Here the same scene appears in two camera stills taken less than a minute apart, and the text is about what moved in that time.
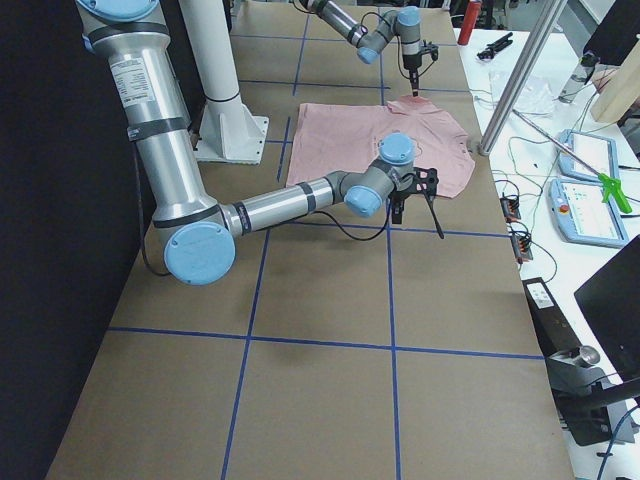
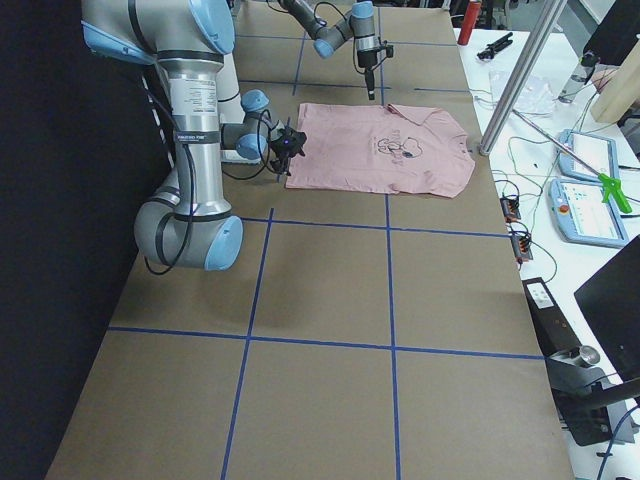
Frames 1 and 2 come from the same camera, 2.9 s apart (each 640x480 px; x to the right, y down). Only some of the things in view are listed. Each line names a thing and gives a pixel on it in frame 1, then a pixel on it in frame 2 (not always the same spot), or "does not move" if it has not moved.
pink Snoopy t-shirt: (332, 138) does not move
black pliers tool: (495, 46) does not move
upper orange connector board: (510, 209) does not move
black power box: (555, 333) does not move
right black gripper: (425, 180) → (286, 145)
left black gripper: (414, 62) → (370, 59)
